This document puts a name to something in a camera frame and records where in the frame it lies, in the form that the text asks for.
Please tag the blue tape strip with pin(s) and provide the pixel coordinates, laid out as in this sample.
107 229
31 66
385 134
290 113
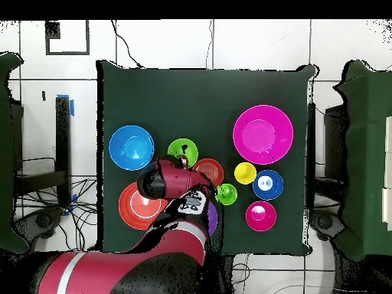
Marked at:
72 108

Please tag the dark green tablecloth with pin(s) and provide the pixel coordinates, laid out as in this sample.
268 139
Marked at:
183 98

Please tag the light blue bowl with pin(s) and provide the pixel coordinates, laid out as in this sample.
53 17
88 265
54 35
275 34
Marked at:
131 148

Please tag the yellow cup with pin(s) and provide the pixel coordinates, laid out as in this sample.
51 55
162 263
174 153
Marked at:
245 173

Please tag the green cup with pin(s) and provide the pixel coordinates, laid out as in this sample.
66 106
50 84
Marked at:
226 196

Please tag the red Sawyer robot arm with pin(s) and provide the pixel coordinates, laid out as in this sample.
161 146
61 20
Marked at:
128 272

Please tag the small orange bowl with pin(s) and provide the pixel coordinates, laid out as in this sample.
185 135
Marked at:
212 171

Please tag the purple bowl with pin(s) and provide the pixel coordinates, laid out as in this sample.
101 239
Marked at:
213 219

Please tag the black caster base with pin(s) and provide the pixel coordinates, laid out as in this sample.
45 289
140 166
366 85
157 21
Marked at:
324 222
43 220

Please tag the green cloth covered table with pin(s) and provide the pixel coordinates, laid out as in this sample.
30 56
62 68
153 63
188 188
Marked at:
9 153
367 153

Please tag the large pink bowl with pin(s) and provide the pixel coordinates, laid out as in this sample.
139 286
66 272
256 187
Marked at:
263 134

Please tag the small green bowl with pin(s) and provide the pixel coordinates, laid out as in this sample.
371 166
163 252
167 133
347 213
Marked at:
174 150

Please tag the large orange bowl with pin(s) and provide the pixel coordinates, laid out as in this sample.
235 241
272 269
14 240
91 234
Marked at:
134 211

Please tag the small crimson bowl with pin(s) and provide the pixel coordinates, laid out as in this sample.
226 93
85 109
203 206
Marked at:
261 216

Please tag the small dark blue bowl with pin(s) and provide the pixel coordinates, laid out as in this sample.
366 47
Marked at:
258 191

